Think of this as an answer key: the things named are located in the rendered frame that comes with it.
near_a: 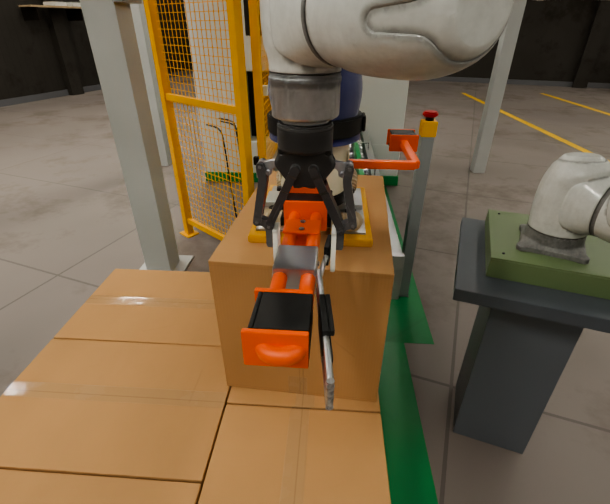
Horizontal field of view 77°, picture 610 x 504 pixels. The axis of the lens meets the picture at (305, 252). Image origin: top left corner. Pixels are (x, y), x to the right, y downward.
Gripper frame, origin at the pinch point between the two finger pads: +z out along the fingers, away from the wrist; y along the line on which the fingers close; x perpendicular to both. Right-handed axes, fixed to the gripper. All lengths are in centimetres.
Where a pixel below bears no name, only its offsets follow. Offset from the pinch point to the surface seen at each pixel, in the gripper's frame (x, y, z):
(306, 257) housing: 4.4, -0.6, -1.7
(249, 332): 21.9, 4.1, -2.6
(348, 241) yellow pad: -25.3, -7.8, 11.7
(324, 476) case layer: 5, -5, 53
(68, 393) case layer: -11, 64, 53
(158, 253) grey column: -144, 103, 91
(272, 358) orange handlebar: 23.5, 1.4, -0.7
